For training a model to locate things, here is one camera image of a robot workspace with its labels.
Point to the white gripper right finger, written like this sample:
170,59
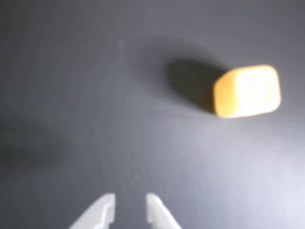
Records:
159,214

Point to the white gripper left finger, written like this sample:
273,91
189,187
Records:
102,212

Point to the yellow cube block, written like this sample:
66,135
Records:
247,91

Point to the dark grey table mat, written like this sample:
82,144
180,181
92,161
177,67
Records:
95,95

